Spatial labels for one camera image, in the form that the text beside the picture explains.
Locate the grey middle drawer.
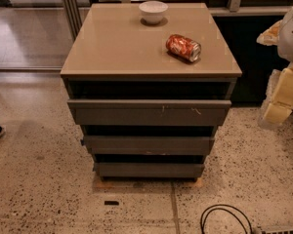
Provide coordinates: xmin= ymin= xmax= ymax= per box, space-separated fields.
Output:
xmin=83 ymin=136 xmax=215 ymax=156

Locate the grey drawer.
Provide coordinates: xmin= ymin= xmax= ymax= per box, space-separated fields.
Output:
xmin=83 ymin=136 xmax=215 ymax=156
xmin=94 ymin=163 xmax=204 ymax=178
xmin=67 ymin=99 xmax=231 ymax=127

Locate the grey bottom drawer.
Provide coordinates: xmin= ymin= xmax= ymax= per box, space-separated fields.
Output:
xmin=94 ymin=163 xmax=204 ymax=178

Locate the metal window frame post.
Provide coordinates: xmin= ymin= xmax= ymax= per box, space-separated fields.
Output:
xmin=62 ymin=0 xmax=82 ymax=40

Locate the red soda can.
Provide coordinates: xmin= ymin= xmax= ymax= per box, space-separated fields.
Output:
xmin=166 ymin=34 xmax=201 ymax=62

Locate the grey drawer cabinet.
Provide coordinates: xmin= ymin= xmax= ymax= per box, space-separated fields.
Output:
xmin=61 ymin=3 xmax=241 ymax=166

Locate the grey top drawer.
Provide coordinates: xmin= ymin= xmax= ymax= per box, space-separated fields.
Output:
xmin=67 ymin=99 xmax=231 ymax=127

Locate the white ceramic bowl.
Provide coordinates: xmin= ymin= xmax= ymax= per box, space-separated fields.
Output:
xmin=139 ymin=1 xmax=168 ymax=24

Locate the black cable loop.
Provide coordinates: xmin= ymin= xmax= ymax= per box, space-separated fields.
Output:
xmin=199 ymin=204 xmax=254 ymax=234

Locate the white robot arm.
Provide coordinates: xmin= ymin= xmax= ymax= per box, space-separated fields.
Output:
xmin=257 ymin=6 xmax=293 ymax=130

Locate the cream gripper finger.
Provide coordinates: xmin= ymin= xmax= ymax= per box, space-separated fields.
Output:
xmin=256 ymin=20 xmax=281 ymax=46
xmin=263 ymin=62 xmax=293 ymax=125

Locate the grey power strip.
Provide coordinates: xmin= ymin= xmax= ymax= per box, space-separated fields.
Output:
xmin=253 ymin=225 xmax=293 ymax=234

